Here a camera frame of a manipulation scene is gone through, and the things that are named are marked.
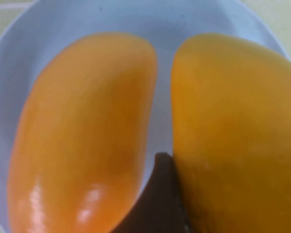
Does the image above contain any deep orange mango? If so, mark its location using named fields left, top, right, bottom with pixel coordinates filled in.
left=6, top=31, right=158, bottom=233

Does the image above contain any light blue round plate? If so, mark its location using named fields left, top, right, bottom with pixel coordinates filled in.
left=0, top=0, right=291, bottom=233

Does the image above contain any yellow orange mango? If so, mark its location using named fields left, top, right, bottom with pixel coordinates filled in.
left=170, top=33, right=291, bottom=233

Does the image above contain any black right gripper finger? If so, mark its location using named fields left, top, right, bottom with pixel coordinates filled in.
left=111, top=152, right=192, bottom=233

